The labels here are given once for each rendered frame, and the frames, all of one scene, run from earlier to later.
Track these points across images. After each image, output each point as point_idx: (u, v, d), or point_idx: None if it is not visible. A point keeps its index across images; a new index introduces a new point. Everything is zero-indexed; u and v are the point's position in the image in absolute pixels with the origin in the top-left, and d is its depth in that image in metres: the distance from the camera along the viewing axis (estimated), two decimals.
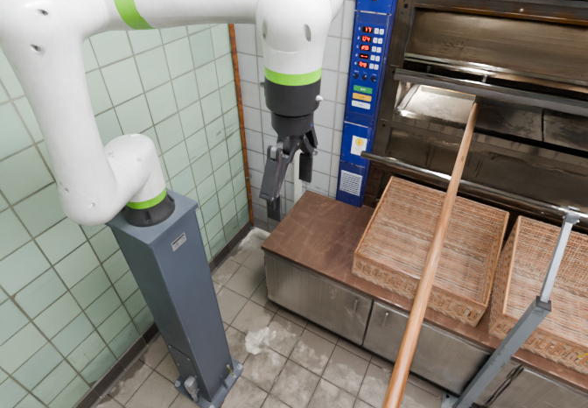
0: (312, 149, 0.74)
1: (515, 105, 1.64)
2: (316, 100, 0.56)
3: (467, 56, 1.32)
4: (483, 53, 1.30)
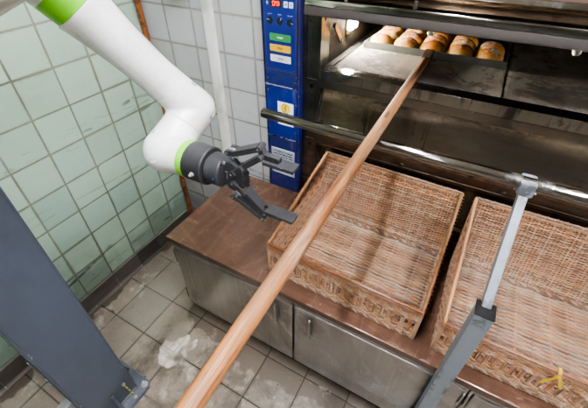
0: (260, 153, 0.69)
1: (474, 59, 1.31)
2: (192, 176, 0.78)
3: None
4: None
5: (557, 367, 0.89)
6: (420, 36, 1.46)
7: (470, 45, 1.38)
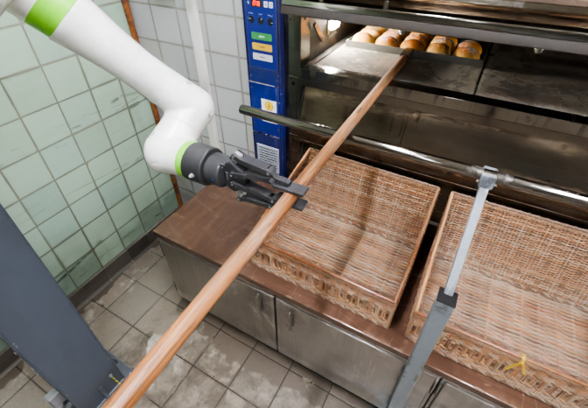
0: (270, 177, 0.72)
1: (451, 58, 1.35)
2: (192, 177, 0.78)
3: None
4: None
5: (521, 354, 0.93)
6: (401, 35, 1.49)
7: (448, 45, 1.41)
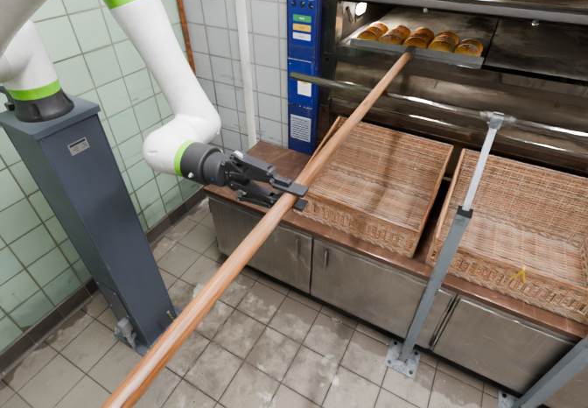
0: (270, 177, 0.72)
1: (453, 55, 1.39)
2: (192, 177, 0.78)
3: None
4: None
5: (522, 265, 1.16)
6: (403, 33, 1.54)
7: (450, 42, 1.45)
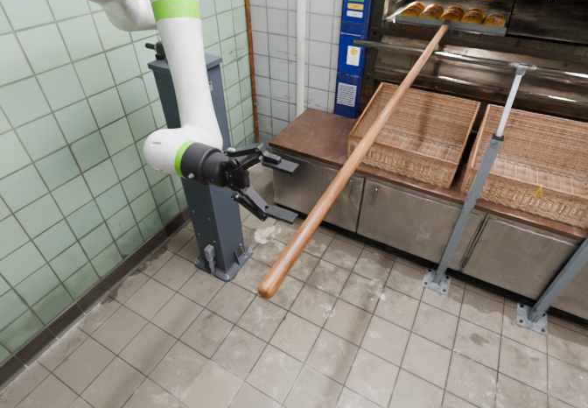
0: (259, 153, 0.69)
1: (482, 26, 1.73)
2: (192, 177, 0.78)
3: None
4: None
5: (540, 185, 1.50)
6: (439, 10, 1.87)
7: (479, 17, 1.79)
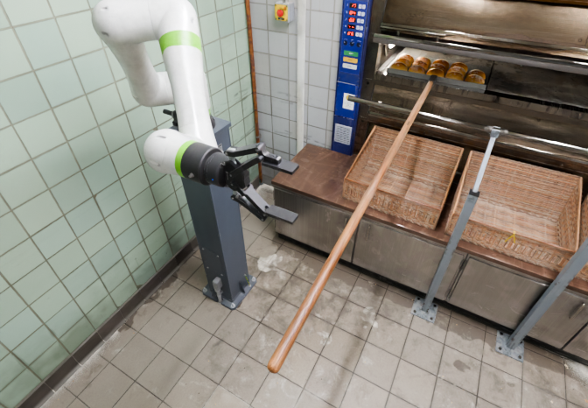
0: (260, 153, 0.69)
1: (464, 83, 1.91)
2: (192, 177, 0.78)
3: (426, 24, 1.79)
4: (437, 21, 1.76)
5: (514, 231, 1.69)
6: (426, 64, 2.06)
7: (461, 72, 1.98)
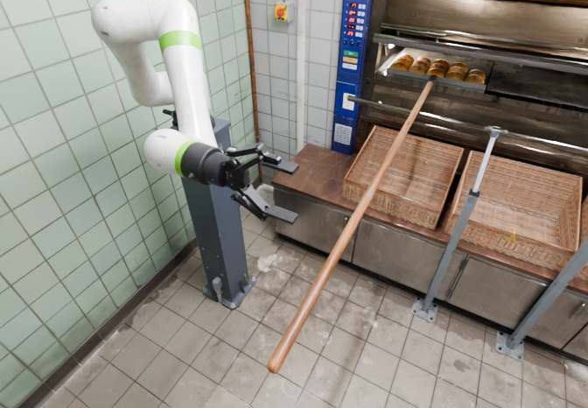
0: (260, 153, 0.69)
1: (464, 82, 1.91)
2: (192, 177, 0.78)
3: (426, 24, 1.79)
4: (437, 21, 1.76)
5: (513, 231, 1.69)
6: (426, 64, 2.06)
7: (461, 72, 1.98)
